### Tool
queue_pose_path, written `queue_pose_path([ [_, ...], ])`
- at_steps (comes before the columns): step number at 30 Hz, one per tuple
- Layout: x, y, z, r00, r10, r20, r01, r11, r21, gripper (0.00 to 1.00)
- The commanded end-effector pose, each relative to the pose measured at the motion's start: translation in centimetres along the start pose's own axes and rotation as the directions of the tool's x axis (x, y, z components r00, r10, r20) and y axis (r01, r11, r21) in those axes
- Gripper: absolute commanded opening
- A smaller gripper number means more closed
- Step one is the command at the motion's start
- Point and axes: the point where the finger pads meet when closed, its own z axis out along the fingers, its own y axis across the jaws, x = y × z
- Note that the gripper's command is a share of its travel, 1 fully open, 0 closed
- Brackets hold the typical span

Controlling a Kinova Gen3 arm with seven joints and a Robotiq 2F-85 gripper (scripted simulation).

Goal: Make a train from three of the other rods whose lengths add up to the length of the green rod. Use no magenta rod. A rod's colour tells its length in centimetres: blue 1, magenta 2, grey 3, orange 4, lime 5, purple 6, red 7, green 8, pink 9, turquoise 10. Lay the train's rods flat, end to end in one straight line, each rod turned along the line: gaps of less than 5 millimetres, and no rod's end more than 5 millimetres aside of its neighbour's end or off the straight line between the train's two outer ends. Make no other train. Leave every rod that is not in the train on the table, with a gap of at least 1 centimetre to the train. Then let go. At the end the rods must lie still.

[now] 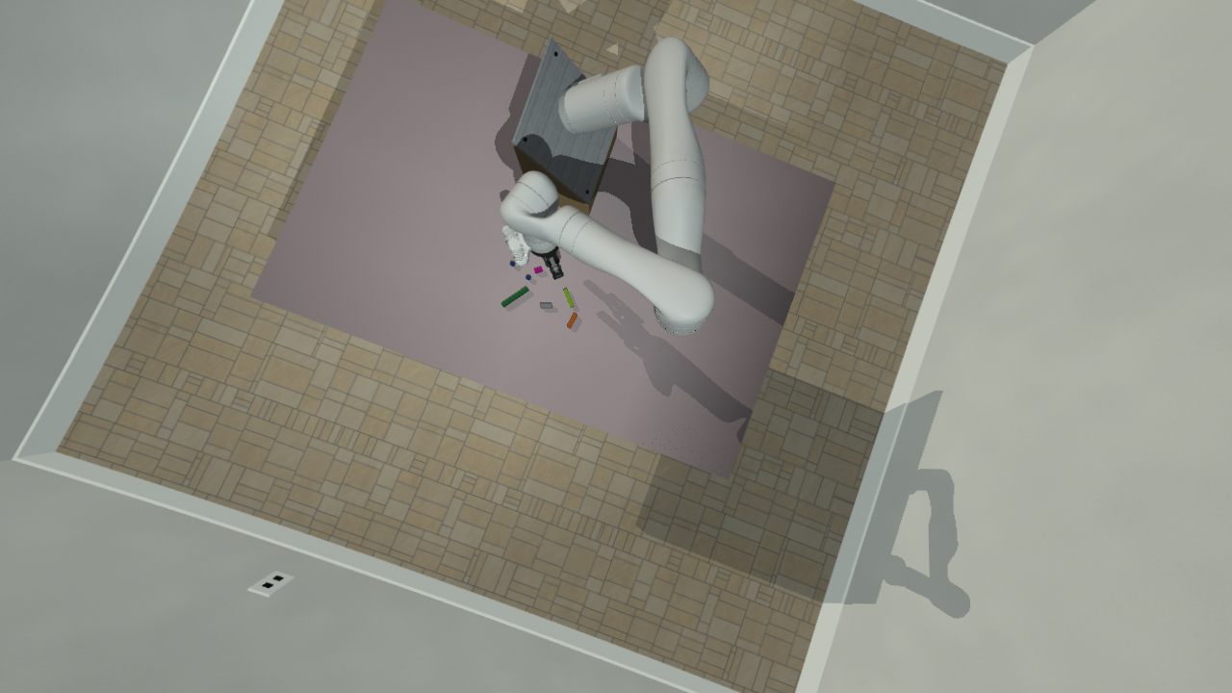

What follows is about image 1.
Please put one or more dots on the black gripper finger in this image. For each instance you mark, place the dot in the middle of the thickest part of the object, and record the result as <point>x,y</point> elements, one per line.
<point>554,266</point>

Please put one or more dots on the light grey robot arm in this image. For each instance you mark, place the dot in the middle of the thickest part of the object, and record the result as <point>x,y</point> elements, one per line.
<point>672,280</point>

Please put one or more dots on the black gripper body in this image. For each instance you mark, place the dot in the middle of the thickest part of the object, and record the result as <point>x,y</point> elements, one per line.
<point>546,255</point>

